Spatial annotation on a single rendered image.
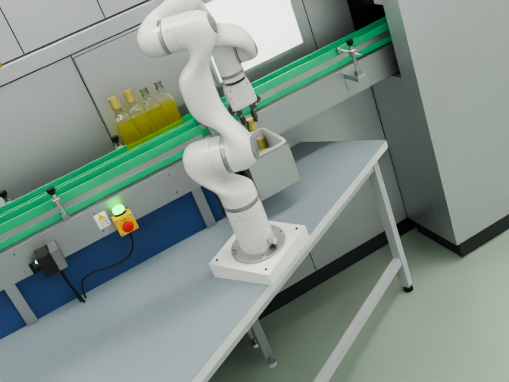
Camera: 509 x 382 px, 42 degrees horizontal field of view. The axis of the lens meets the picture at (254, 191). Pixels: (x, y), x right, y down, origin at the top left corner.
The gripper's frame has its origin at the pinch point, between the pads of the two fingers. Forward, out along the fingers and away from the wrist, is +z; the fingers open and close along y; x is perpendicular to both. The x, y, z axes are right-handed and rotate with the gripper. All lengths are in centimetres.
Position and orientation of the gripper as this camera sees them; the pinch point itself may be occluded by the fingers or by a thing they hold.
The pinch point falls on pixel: (248, 118)
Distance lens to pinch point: 241.1
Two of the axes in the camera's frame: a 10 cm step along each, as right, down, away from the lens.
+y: -8.7, 4.5, -2.0
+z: 3.3, 8.3, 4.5
